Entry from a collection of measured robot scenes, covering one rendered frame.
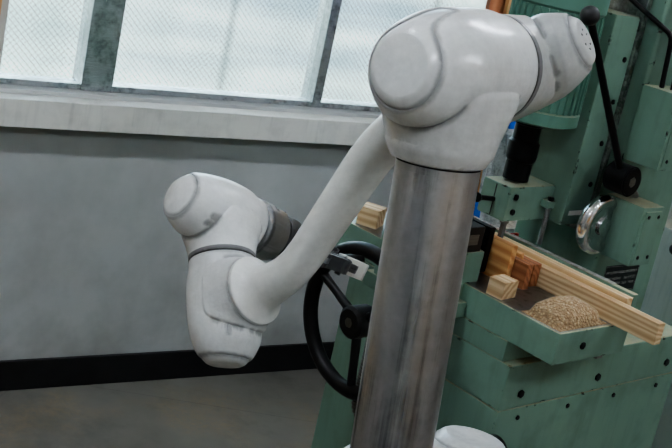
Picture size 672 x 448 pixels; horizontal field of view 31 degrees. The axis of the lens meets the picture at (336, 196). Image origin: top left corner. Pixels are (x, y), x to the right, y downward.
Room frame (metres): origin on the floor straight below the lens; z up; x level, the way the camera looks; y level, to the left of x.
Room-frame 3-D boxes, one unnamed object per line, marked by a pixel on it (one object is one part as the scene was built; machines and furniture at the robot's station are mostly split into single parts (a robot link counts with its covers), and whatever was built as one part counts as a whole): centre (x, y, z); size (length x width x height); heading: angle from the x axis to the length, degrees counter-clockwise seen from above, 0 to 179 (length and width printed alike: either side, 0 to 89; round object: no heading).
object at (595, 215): (2.29, -0.51, 1.02); 0.12 x 0.03 x 0.12; 134
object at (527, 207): (2.30, -0.35, 1.03); 0.14 x 0.07 x 0.09; 134
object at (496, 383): (2.38, -0.42, 0.76); 0.57 x 0.45 x 0.09; 134
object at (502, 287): (2.10, -0.33, 0.92); 0.04 x 0.04 x 0.03; 50
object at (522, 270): (2.24, -0.31, 0.92); 0.22 x 0.02 x 0.05; 44
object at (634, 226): (2.31, -0.57, 1.02); 0.09 x 0.07 x 0.12; 44
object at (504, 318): (2.21, -0.26, 0.87); 0.61 x 0.30 x 0.06; 44
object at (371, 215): (2.37, -0.08, 0.92); 0.05 x 0.04 x 0.04; 160
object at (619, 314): (2.23, -0.39, 0.92); 0.60 x 0.02 x 0.04; 44
